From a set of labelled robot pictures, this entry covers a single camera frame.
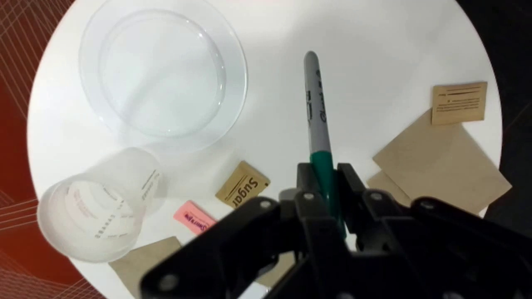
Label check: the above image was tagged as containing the small brown sugar packet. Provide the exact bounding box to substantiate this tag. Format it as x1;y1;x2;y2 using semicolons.
215;160;273;210

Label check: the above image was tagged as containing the large brown printed packet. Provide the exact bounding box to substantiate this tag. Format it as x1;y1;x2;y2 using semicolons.
431;80;489;127

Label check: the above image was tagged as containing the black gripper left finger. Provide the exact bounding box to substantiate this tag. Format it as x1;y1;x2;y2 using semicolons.
140;162;356;299

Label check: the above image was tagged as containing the pink sweetener packet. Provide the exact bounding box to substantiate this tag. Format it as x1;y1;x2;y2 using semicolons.
171;200;218;236

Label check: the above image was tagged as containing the clear plastic measuring cup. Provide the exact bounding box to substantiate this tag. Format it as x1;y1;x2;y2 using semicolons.
35;147;163;265

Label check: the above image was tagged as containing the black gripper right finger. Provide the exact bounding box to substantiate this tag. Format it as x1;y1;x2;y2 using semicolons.
333;163;532;299

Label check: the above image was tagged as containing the grey marker with green cap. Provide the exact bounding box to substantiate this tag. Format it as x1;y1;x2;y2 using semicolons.
303;50;341;221

